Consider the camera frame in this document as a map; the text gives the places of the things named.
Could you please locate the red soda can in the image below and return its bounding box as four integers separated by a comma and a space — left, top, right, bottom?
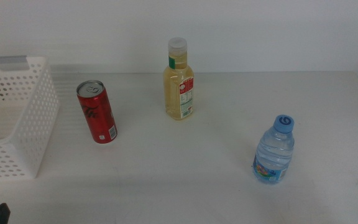
76, 80, 119, 144

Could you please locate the yellow tea bottle white cap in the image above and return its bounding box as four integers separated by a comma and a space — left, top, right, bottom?
162, 37, 195, 121

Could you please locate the white perforated plastic basket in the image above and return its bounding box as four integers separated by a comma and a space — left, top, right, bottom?
0, 55, 60, 183

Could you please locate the small water bottle blue cap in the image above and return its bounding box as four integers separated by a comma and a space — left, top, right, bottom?
252, 114, 295, 185

